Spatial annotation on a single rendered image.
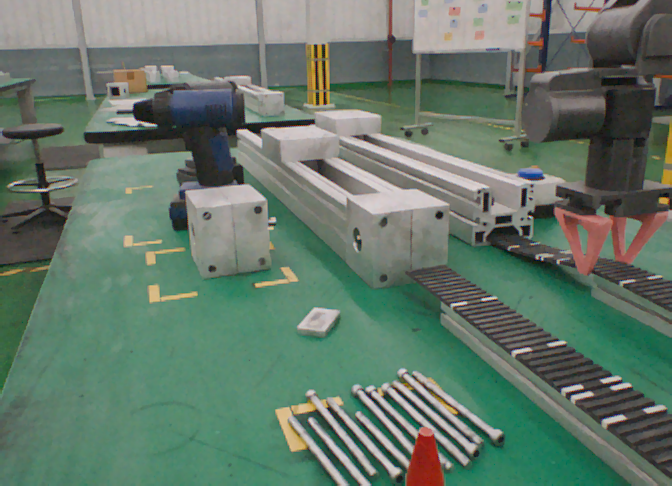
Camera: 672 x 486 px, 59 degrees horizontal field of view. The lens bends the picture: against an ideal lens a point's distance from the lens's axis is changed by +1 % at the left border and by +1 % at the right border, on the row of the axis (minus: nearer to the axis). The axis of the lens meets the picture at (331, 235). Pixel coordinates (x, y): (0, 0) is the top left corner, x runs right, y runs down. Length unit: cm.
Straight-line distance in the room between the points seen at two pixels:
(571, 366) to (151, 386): 35
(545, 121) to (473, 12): 606
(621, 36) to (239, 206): 46
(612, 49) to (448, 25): 624
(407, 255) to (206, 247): 25
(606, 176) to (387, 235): 24
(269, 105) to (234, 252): 187
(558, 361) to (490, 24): 611
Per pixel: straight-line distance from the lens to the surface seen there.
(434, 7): 705
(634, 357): 62
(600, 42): 69
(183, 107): 96
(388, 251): 70
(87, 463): 49
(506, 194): 92
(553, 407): 50
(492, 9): 654
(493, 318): 58
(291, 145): 106
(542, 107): 64
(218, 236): 76
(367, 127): 138
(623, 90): 68
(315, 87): 1096
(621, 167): 69
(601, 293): 73
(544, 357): 52
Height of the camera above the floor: 106
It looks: 18 degrees down
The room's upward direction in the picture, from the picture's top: 2 degrees counter-clockwise
